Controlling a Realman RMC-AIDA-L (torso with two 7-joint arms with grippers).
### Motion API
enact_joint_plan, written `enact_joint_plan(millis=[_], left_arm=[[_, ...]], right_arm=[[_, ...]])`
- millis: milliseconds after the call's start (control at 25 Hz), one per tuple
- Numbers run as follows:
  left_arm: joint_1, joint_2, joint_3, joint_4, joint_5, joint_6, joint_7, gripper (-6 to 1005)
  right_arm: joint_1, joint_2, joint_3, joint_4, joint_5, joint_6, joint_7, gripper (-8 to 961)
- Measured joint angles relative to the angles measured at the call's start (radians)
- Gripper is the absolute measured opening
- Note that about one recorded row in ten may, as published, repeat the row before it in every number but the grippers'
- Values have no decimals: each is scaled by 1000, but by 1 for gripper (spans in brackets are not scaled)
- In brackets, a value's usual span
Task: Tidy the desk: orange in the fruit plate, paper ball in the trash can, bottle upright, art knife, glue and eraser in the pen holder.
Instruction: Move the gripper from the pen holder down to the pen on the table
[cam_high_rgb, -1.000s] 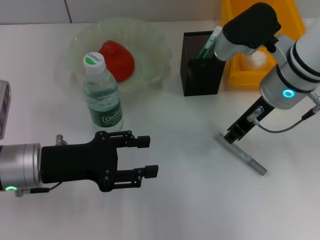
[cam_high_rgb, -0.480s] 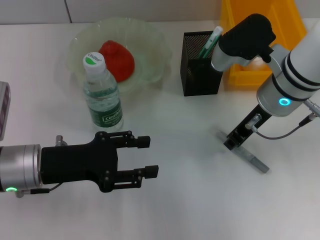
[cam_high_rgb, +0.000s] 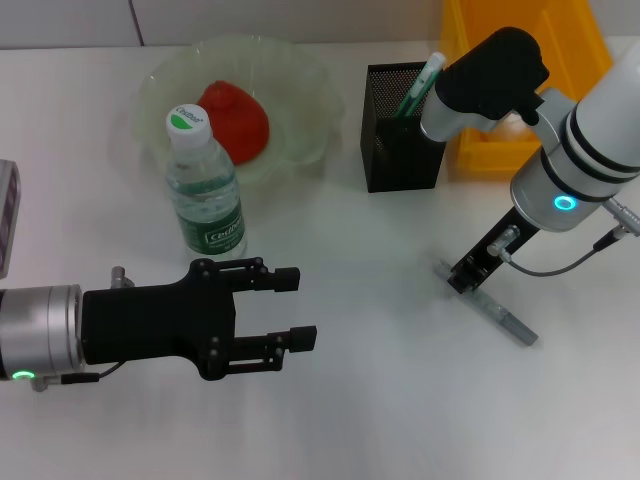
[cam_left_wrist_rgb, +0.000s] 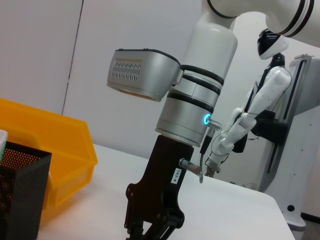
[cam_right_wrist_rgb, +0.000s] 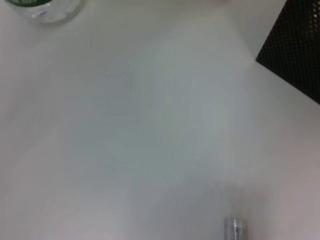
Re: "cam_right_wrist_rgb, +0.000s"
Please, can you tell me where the clear green-label water bottle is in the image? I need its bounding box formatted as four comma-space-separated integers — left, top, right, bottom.
4, 0, 83, 25

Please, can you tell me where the black mesh pen holder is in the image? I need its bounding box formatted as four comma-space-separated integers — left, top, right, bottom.
255, 0, 320, 106

